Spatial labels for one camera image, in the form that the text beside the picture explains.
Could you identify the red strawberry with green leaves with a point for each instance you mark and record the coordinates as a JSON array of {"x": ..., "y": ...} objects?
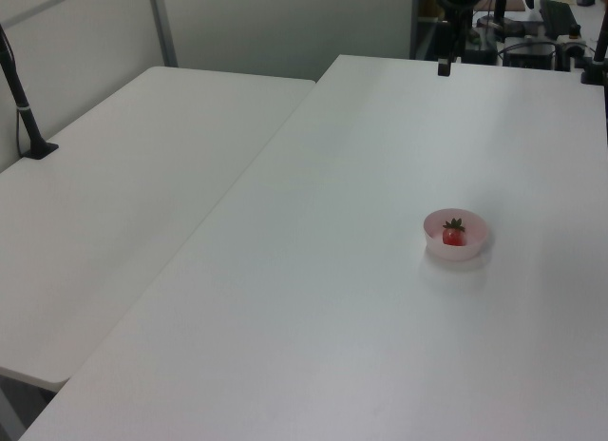
[{"x": 453, "y": 235}]

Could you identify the pink plastic bowl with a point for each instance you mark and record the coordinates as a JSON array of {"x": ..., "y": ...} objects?
[{"x": 455, "y": 252}]

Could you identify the black upright pole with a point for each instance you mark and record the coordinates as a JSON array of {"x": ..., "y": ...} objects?
[{"x": 500, "y": 4}]

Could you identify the brown flat pad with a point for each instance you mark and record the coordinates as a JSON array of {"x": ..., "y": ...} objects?
[{"x": 503, "y": 5}]

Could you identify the black electronics box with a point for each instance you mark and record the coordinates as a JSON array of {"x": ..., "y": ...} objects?
[{"x": 529, "y": 55}]

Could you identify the black computer keyboard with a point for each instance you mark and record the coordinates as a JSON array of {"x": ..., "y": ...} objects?
[{"x": 558, "y": 17}]

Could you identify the small dark bottle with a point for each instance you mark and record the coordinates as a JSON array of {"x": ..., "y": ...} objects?
[{"x": 575, "y": 31}]

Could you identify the dark computer mouse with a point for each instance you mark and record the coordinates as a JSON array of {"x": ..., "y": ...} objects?
[{"x": 585, "y": 0}]

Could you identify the black camera stand with clamp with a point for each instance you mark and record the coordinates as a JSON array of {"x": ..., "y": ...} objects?
[{"x": 597, "y": 51}]

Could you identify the black camera stand with flat base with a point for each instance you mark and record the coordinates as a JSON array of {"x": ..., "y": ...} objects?
[{"x": 21, "y": 103}]

